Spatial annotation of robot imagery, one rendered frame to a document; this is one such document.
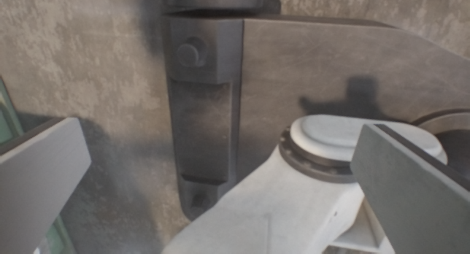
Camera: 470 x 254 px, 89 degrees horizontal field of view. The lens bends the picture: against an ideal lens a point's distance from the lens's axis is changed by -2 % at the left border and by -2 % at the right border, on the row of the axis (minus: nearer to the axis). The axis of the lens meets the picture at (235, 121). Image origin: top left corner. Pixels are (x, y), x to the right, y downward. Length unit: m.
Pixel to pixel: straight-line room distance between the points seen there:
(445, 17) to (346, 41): 0.29
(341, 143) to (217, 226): 0.20
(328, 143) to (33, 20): 0.84
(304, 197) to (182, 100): 0.30
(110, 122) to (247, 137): 0.52
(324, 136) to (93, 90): 0.71
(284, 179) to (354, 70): 0.24
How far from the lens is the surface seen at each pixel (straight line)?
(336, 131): 0.37
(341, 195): 0.34
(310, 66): 0.46
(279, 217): 0.29
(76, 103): 0.94
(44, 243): 1.18
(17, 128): 1.18
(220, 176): 0.58
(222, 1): 0.43
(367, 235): 0.49
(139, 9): 0.71
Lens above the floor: 0.61
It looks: 60 degrees down
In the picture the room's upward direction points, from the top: 158 degrees counter-clockwise
